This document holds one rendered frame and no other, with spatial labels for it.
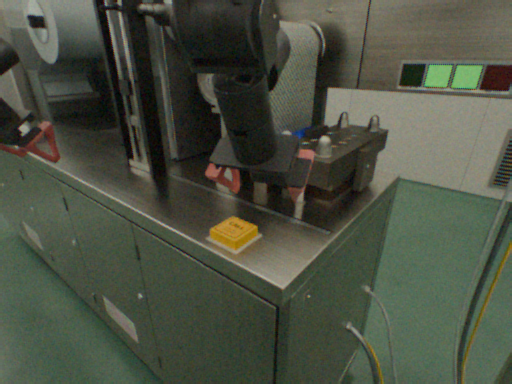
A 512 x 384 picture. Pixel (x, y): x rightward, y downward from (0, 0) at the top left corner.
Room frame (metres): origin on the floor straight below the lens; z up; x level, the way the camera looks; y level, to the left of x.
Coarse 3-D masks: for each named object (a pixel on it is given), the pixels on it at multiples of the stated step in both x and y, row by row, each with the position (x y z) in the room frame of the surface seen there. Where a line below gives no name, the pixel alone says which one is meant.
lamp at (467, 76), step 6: (462, 66) 0.78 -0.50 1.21; (468, 66) 0.78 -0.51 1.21; (474, 66) 0.77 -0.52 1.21; (480, 66) 0.76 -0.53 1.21; (456, 72) 0.79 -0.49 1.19; (462, 72) 0.78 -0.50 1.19; (468, 72) 0.77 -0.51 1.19; (474, 72) 0.77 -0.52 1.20; (480, 72) 0.76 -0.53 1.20; (456, 78) 0.79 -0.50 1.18; (462, 78) 0.78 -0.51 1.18; (468, 78) 0.77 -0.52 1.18; (474, 78) 0.76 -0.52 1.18; (456, 84) 0.79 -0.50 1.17; (462, 84) 0.78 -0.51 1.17; (468, 84) 0.77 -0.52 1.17; (474, 84) 0.76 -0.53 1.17
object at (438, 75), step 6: (432, 66) 0.82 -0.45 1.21; (438, 66) 0.82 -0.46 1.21; (444, 66) 0.81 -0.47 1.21; (450, 66) 0.80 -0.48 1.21; (432, 72) 0.82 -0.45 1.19; (438, 72) 0.81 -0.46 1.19; (444, 72) 0.81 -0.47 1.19; (450, 72) 0.80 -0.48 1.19; (426, 78) 0.83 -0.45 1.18; (432, 78) 0.82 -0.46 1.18; (438, 78) 0.81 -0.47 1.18; (444, 78) 0.80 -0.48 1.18; (426, 84) 0.83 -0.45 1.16; (432, 84) 0.82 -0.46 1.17; (438, 84) 0.81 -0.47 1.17; (444, 84) 0.80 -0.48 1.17
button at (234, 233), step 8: (224, 224) 0.52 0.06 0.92; (232, 224) 0.52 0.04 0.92; (240, 224) 0.52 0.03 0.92; (248, 224) 0.52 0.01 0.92; (216, 232) 0.49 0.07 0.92; (224, 232) 0.49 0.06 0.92; (232, 232) 0.49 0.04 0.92; (240, 232) 0.49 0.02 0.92; (248, 232) 0.49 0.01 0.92; (256, 232) 0.51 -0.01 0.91; (216, 240) 0.49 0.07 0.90; (224, 240) 0.48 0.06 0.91; (232, 240) 0.47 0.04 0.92; (240, 240) 0.47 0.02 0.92; (248, 240) 0.49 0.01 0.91; (232, 248) 0.47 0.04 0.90
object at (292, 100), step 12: (288, 72) 0.82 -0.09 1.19; (300, 72) 0.87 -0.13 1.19; (312, 72) 0.92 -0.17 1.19; (276, 84) 0.78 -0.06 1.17; (288, 84) 0.82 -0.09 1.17; (300, 84) 0.87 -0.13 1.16; (312, 84) 0.92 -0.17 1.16; (276, 96) 0.78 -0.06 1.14; (288, 96) 0.83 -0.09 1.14; (300, 96) 0.88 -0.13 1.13; (312, 96) 0.93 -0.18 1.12; (276, 108) 0.79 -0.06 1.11; (288, 108) 0.83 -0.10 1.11; (300, 108) 0.88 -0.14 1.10; (312, 108) 0.93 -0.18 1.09; (276, 120) 0.79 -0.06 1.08; (288, 120) 0.83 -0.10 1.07; (300, 120) 0.88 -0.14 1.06; (276, 132) 0.79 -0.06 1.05
